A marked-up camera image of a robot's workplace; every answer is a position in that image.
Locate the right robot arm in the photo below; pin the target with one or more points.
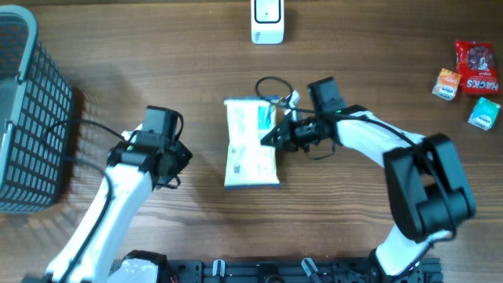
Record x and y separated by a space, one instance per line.
427 189

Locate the grey plastic shopping basket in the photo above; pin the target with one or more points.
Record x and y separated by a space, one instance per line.
34 96

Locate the red snack bag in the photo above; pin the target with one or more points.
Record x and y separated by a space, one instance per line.
476 64

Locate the orange tissue pack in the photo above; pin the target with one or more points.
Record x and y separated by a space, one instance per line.
447 84

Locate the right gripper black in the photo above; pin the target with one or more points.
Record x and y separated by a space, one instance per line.
288 140

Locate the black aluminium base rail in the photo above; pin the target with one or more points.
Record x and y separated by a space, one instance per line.
350 270

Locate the white barcode scanner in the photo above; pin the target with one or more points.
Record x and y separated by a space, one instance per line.
267 22

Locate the large cream snack bag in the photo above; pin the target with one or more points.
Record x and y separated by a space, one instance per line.
250 164

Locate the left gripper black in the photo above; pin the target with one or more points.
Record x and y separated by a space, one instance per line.
184 154

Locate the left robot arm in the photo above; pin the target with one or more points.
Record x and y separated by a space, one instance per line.
152 157

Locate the teal tissue pack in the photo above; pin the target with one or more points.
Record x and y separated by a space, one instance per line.
484 114

